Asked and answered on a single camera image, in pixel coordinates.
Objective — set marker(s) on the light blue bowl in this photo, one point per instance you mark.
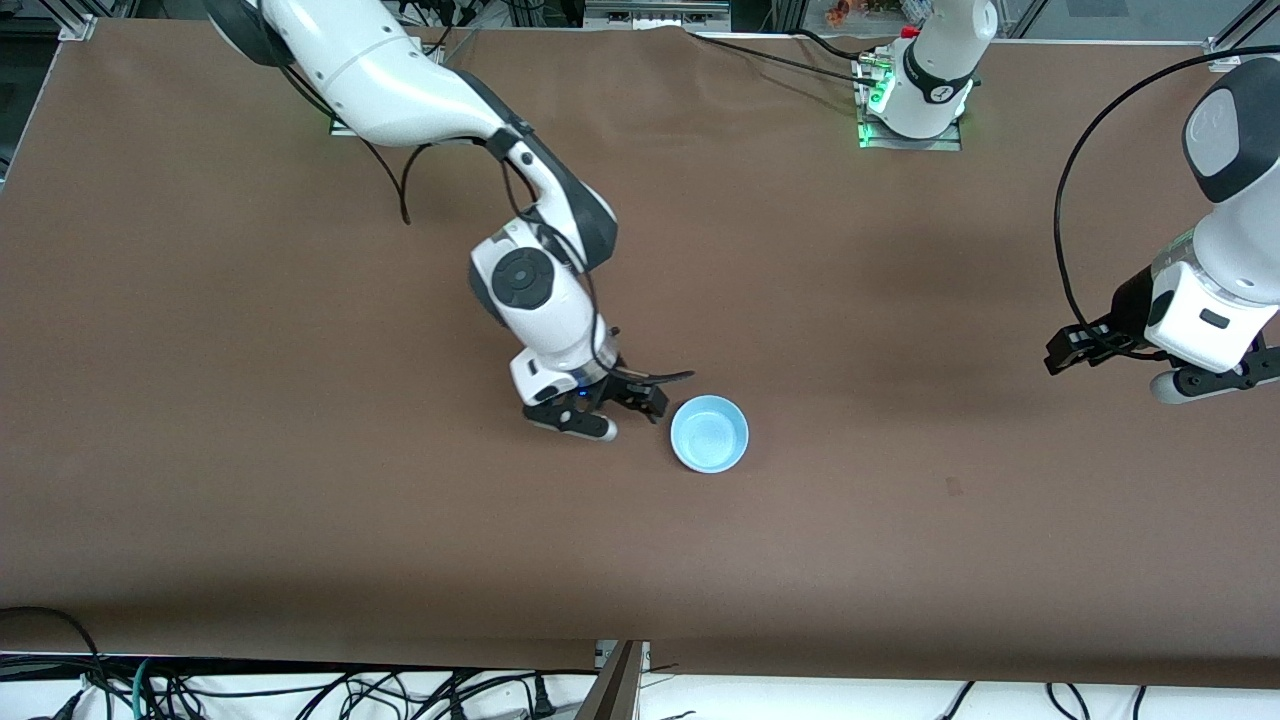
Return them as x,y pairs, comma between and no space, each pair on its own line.
708,432

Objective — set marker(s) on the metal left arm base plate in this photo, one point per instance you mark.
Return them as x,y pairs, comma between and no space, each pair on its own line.
950,144

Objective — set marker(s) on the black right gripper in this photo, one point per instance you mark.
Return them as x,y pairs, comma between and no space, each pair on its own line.
622,385

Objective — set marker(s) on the brown table cover sheet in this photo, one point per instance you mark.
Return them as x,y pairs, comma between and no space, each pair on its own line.
300,450

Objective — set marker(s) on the grey metal frame beam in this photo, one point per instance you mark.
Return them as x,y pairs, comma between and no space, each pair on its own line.
620,690

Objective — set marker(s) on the aluminium frame corner bracket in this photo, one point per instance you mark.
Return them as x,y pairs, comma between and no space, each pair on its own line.
1225,55
78,27

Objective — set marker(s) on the black aluminium frame post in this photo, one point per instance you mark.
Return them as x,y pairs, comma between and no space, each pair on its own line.
787,14

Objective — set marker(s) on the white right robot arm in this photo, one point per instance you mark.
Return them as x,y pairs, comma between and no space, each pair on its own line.
380,80

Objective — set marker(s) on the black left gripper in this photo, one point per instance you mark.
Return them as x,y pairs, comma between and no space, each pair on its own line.
1129,307

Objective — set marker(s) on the black power plug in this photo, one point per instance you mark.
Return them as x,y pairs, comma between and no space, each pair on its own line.
542,700

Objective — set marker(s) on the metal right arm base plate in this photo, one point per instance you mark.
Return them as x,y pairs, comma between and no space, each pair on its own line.
340,128

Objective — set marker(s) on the grey power strip box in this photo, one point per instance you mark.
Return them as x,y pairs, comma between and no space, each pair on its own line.
655,14

